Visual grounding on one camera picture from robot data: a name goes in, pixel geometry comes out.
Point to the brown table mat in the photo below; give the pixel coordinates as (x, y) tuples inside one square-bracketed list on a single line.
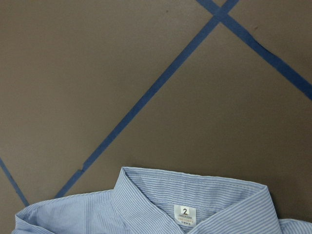
[(89, 86)]

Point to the blue striped button shirt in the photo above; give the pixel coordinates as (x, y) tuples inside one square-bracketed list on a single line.
[(152, 201)]

